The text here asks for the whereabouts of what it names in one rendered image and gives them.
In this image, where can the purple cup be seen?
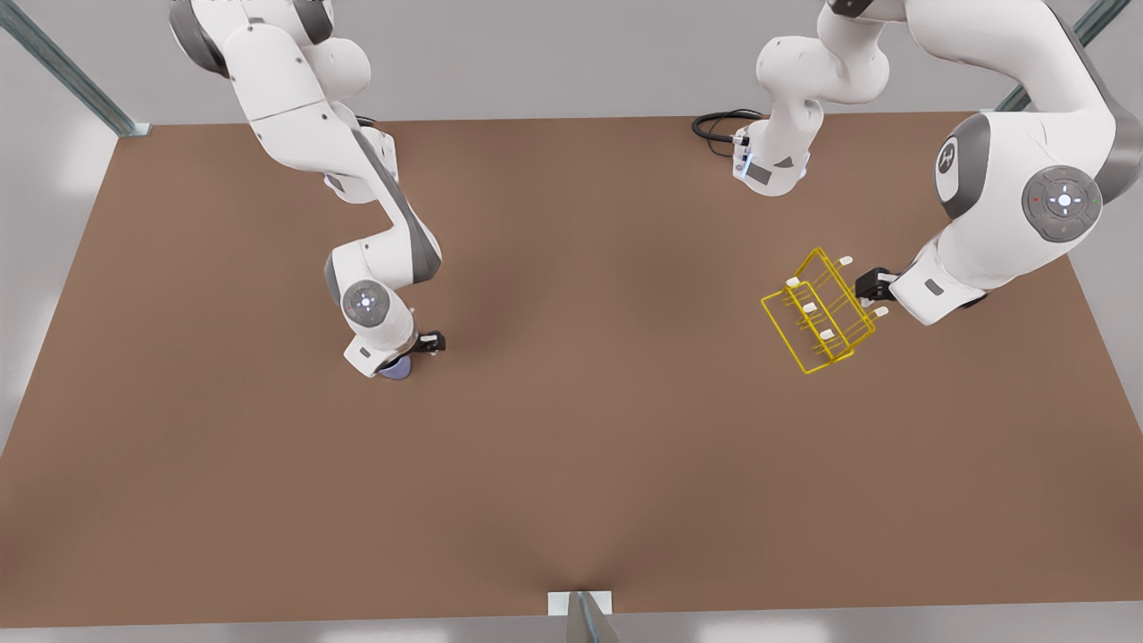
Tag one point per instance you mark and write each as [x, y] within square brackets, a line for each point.
[396, 369]

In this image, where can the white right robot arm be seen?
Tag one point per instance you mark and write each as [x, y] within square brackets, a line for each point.
[304, 107]

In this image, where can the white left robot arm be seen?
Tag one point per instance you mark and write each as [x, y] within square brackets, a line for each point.
[1009, 196]

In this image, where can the silver frame post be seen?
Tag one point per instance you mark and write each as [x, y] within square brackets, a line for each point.
[582, 616]
[62, 67]
[1085, 29]

